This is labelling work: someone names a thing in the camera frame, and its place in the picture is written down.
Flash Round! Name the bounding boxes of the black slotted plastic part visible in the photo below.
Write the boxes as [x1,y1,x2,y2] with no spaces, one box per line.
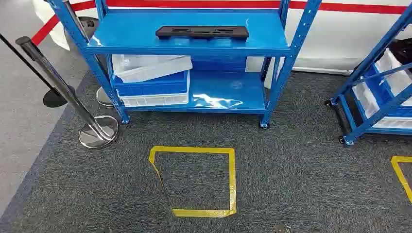
[155,25,249,41]

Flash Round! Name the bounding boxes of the blue folded crate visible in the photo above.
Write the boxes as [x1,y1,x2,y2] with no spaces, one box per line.
[191,55,247,72]

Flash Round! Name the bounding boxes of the blue plastic crate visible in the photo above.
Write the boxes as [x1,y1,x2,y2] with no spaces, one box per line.
[112,70,190,97]
[363,64,412,118]

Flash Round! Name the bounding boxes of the yellow floor tape square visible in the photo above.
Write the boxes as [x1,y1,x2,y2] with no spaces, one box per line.
[390,156,412,204]
[148,146,238,218]

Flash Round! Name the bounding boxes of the blue metal shelf rack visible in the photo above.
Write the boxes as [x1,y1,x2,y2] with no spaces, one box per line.
[325,3,412,146]
[48,0,323,129]

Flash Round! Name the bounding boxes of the red barrier belt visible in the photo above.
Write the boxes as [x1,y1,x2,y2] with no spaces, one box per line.
[104,0,408,15]
[31,0,97,46]

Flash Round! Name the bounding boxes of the black round wheel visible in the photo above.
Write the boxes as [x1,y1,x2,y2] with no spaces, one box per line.
[79,17,99,39]

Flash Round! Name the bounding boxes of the white vehicle body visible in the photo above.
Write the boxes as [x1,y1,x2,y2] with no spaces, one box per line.
[32,0,412,76]

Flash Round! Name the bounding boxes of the black parts pile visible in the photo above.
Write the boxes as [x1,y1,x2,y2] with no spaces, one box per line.
[390,38,412,64]

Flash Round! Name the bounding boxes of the chrome stanchion post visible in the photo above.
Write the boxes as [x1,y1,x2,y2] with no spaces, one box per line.
[63,0,114,108]
[15,36,120,149]

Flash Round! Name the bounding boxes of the black stanchion post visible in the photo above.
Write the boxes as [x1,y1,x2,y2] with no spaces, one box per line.
[0,33,75,109]

